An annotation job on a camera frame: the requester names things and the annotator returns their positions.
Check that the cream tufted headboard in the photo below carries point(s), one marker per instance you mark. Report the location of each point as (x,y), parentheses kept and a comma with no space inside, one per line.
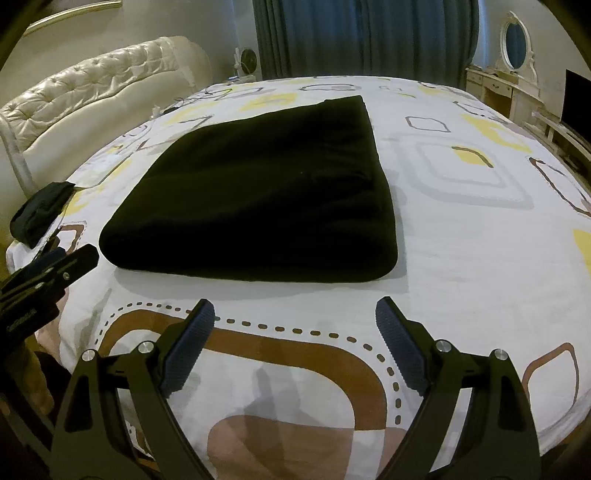
(92,87)

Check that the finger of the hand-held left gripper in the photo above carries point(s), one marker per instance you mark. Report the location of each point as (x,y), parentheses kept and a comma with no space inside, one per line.
(39,266)
(74,263)

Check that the dark blue curtain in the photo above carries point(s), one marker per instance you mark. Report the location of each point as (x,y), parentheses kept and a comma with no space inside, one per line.
(346,37)

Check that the small white fan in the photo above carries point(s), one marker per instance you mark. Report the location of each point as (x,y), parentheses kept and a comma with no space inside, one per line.
(248,60)

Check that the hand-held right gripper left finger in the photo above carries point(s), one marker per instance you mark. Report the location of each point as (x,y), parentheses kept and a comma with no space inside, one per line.
(187,350)

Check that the dark crumpled cloth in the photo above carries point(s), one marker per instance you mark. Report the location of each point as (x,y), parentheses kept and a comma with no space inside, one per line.
(41,207)

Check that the black pants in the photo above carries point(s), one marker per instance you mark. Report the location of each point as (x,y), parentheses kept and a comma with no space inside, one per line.
(258,198)

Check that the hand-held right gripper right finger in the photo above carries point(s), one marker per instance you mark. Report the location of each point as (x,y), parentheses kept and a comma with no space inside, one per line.
(401,350)

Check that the black television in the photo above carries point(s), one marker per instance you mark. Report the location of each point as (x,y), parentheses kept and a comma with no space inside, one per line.
(577,101)

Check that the white tv stand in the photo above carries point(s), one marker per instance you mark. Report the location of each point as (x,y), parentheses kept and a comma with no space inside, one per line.
(554,127)

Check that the patterned white bed sheet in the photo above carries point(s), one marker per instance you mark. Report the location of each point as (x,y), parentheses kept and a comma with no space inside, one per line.
(461,240)

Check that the white vanity dresser with mirror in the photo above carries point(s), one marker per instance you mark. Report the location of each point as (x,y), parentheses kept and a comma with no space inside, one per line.
(489,87)

